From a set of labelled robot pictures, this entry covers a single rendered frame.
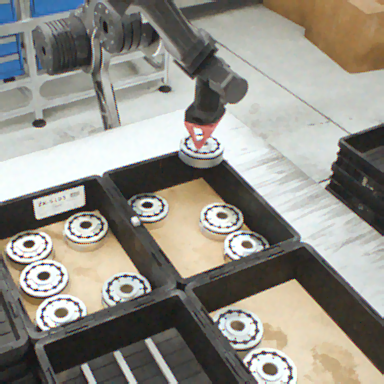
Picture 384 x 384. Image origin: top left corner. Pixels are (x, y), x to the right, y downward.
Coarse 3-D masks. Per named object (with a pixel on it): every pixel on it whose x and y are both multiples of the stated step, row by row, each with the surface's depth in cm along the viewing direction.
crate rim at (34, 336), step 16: (96, 176) 133; (32, 192) 128; (48, 192) 129; (112, 192) 129; (128, 224) 121; (144, 240) 117; (0, 256) 114; (16, 288) 108; (160, 288) 108; (16, 304) 105; (128, 304) 105; (80, 320) 102; (32, 336) 100
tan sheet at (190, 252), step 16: (160, 192) 144; (176, 192) 144; (192, 192) 144; (208, 192) 144; (176, 208) 140; (192, 208) 140; (176, 224) 136; (192, 224) 136; (160, 240) 132; (176, 240) 132; (192, 240) 132; (208, 240) 132; (176, 256) 128; (192, 256) 128; (208, 256) 128; (192, 272) 124
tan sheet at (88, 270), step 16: (0, 240) 131; (112, 240) 132; (64, 256) 128; (80, 256) 128; (96, 256) 128; (112, 256) 128; (16, 272) 124; (80, 272) 124; (96, 272) 124; (112, 272) 124; (80, 288) 121; (96, 288) 121; (32, 304) 118; (96, 304) 118; (32, 320) 115
